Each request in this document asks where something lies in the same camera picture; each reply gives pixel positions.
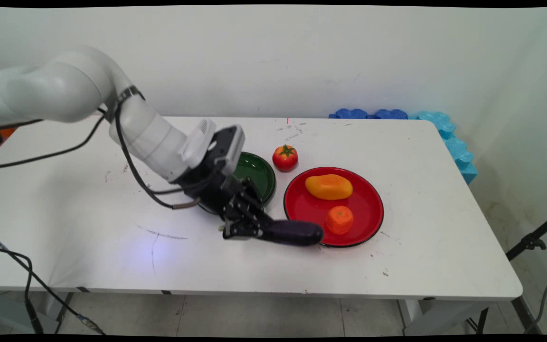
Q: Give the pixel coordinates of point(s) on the black metal table leg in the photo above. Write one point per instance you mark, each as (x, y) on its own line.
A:
(523, 313)

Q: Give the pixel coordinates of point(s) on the red plate with black rim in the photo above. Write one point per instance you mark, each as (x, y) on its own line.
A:
(311, 209)

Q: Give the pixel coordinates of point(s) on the yellow toy mango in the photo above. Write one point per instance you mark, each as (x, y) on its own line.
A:
(329, 186)

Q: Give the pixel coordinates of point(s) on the light blue foam mat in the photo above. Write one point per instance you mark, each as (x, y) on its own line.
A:
(458, 152)

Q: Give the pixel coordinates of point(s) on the grey metal table leg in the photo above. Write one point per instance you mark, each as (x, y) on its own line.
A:
(64, 308)

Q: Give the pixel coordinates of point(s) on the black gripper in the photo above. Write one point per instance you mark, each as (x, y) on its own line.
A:
(207, 183)

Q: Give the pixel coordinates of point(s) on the dark blue foam mat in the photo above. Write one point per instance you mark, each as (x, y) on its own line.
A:
(390, 114)
(351, 113)

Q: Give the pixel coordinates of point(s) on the dark green plate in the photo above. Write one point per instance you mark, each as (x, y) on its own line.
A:
(257, 173)

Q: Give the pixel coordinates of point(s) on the orange object behind table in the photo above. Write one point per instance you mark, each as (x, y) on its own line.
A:
(6, 132)

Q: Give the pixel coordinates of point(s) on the purple toy eggplant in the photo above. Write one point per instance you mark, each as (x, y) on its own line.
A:
(295, 232)

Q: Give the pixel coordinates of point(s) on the orange toy tangerine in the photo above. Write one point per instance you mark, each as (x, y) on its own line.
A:
(339, 220)

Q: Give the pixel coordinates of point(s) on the red toy tomato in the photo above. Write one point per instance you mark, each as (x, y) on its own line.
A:
(285, 159)

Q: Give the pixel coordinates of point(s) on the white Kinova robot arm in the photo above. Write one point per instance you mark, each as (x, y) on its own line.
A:
(79, 90)

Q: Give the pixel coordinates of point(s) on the black tripod stand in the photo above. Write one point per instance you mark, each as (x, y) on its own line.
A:
(532, 240)

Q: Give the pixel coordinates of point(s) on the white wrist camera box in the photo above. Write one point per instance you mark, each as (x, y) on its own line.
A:
(195, 142)

